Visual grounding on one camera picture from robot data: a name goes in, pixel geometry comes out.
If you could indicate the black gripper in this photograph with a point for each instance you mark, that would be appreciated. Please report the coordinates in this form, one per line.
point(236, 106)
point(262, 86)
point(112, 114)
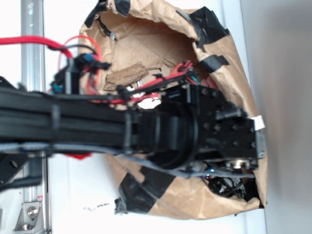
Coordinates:
point(208, 128)

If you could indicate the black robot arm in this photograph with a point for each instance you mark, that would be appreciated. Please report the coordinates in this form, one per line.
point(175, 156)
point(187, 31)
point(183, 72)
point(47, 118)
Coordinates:
point(170, 124)

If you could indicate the pink plush bunny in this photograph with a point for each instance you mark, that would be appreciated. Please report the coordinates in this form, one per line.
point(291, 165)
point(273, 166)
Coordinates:
point(209, 82)

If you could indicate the silver key bunch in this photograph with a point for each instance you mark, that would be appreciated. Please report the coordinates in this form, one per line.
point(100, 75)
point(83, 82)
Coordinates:
point(147, 102)

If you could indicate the torn cardboard piece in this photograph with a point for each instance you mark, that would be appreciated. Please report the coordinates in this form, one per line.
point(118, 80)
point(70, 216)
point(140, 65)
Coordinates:
point(126, 76)

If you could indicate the metal corner bracket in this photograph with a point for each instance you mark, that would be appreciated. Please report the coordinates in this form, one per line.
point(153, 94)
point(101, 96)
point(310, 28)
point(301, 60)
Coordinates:
point(30, 220)

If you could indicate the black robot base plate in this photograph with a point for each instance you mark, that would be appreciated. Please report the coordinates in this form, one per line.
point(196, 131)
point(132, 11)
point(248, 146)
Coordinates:
point(20, 166)

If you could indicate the aluminium frame rail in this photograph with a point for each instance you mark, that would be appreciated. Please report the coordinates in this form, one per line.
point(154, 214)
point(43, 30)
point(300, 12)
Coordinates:
point(33, 77)

